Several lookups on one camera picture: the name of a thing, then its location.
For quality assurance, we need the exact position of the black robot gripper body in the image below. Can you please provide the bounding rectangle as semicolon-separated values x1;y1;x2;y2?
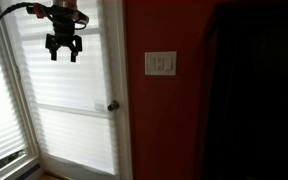
45;15;82;52

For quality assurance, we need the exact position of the metal door knob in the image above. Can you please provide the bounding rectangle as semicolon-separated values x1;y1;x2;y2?
107;100;120;112

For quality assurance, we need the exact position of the white light switch plate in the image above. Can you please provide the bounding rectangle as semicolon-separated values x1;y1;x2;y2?
145;51;177;76

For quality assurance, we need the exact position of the white door with blinds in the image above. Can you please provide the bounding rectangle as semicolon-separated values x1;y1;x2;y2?
5;0;133;180

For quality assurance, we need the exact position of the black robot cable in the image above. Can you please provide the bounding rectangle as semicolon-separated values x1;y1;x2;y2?
0;1;35;25

